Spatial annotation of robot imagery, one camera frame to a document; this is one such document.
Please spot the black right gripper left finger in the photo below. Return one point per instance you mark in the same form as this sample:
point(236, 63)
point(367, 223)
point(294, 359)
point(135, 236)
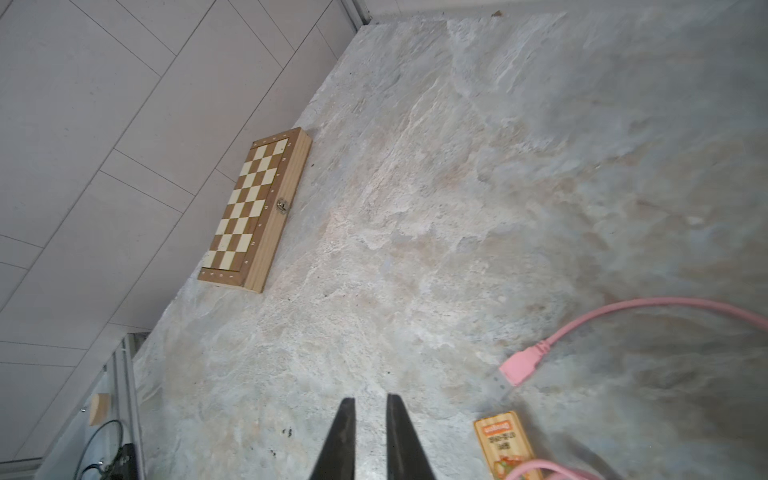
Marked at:
point(337, 457)

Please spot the pink headphones with cable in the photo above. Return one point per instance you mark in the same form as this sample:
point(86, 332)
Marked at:
point(654, 388)

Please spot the wooden folding chess board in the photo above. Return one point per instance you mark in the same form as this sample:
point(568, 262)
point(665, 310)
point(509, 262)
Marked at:
point(247, 236)

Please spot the small printed wooden block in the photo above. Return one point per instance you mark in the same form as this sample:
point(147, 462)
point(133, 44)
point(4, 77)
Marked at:
point(504, 443)

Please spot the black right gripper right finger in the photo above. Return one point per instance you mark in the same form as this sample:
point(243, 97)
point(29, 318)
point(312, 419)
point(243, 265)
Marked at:
point(406, 458)

